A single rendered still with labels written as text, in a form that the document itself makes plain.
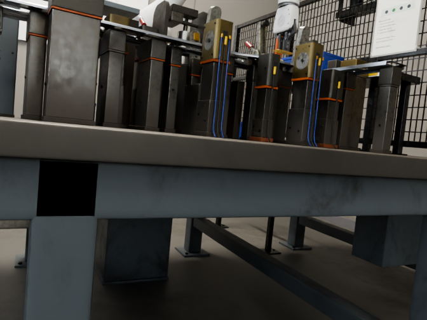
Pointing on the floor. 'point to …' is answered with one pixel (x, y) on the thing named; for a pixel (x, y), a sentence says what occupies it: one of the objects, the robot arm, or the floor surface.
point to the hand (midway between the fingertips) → (284, 46)
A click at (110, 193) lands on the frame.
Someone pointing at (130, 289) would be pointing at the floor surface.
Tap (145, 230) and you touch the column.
